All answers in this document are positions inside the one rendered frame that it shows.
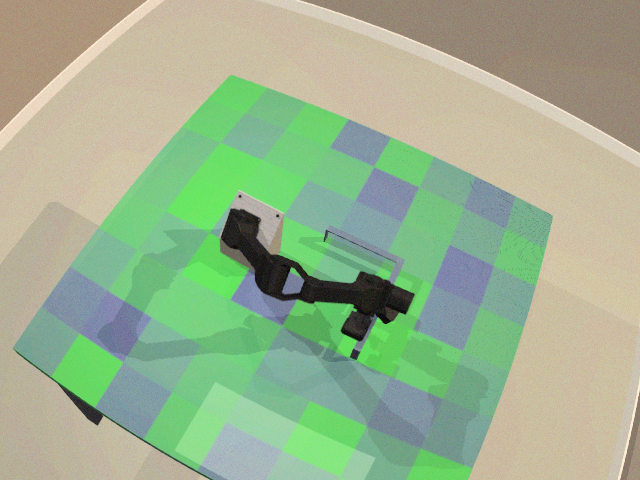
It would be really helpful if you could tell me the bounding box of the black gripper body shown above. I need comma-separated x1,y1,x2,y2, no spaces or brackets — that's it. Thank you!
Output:
341,305,375,341

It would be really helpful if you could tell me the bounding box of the clear low l-shaped wall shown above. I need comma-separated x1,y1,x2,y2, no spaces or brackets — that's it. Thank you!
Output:
325,231,396,273

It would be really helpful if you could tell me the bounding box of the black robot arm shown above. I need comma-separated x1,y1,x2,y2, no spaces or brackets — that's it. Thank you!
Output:
221,208,415,324

